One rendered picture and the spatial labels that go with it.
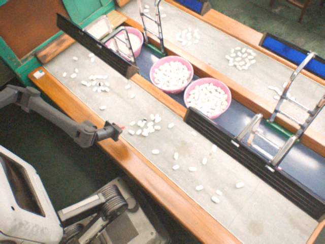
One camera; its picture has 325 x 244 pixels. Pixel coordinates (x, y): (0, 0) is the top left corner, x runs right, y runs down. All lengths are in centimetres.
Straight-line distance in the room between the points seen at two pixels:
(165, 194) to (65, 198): 117
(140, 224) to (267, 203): 70
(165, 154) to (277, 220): 61
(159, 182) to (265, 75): 89
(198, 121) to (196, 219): 46
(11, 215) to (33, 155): 187
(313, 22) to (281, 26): 33
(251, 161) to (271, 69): 84
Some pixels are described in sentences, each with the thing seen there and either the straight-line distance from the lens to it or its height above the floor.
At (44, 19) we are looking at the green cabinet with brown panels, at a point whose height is 100.
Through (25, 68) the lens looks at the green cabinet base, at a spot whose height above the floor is 80.
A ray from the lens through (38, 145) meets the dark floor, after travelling 264.
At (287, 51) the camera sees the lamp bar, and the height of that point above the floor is 108.
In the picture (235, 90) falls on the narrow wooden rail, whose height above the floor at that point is 76.
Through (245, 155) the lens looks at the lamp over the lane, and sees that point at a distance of 106.
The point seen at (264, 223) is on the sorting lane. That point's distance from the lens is 137.
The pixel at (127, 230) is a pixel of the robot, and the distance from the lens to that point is 164.
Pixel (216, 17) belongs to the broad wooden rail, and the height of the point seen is 77.
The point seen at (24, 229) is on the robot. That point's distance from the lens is 81.
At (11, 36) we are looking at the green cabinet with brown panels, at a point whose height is 103.
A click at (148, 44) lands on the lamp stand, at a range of 194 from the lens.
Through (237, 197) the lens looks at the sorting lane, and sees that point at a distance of 137.
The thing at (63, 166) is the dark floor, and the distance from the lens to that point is 244.
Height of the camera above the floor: 206
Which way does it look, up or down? 60 degrees down
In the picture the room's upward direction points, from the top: 11 degrees counter-clockwise
